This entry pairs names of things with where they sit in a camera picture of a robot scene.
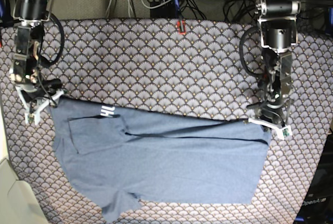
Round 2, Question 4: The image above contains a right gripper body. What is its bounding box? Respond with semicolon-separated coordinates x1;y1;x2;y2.
15;79;67;125

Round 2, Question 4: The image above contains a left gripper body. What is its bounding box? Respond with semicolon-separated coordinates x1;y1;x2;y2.
247;98;293;140

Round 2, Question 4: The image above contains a blue T-shirt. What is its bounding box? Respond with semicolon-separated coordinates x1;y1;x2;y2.
50;97;272;222

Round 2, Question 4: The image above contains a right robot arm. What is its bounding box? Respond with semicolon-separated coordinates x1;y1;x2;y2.
9;0;65;125

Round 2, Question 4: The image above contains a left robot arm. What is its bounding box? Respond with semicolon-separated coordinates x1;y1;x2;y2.
239;0;301;140

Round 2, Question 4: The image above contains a black OpenArm box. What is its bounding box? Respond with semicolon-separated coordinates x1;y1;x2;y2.
294;133;332;223

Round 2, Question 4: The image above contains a fan-patterned tablecloth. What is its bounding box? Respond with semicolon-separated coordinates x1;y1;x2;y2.
1;19;332;223

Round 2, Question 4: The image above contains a red table clamp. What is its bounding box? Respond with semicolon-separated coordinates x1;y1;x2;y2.
176;20;186;35

